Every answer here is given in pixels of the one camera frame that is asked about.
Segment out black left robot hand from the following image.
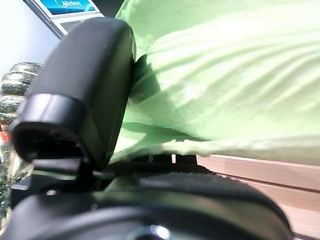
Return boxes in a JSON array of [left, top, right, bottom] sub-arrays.
[[0, 18, 293, 240]]

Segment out napa cabbage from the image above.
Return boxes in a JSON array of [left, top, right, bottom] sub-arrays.
[[109, 0, 320, 166]]

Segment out Midea branded appliance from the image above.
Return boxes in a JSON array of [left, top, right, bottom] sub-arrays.
[[23, 0, 105, 38]]

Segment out green striped pumpkin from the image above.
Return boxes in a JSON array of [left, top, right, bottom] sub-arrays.
[[0, 62, 44, 208]]

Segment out wooden pumpkin crate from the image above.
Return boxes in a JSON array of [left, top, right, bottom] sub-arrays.
[[197, 154, 320, 240]]

